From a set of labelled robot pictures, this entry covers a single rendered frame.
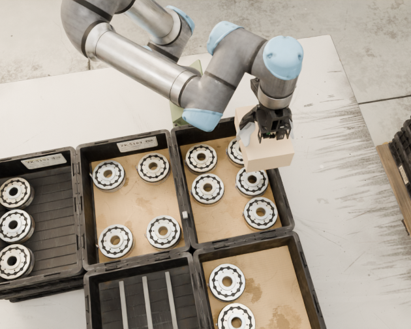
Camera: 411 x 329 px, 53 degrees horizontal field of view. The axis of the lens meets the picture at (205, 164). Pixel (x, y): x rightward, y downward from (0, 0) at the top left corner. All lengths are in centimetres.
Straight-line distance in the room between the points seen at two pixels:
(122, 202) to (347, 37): 202
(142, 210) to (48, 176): 34
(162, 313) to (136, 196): 37
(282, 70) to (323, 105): 89
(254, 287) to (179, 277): 22
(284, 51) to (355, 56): 204
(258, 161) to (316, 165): 51
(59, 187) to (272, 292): 74
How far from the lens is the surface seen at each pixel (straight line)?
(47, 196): 142
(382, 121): 259
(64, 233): 135
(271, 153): 105
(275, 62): 78
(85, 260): 120
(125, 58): 94
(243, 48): 83
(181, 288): 124
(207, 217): 128
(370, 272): 146
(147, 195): 132
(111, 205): 134
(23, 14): 324
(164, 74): 88
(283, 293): 124
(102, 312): 126
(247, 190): 128
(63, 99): 175
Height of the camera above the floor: 205
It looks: 64 degrees down
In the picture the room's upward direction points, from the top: 3 degrees counter-clockwise
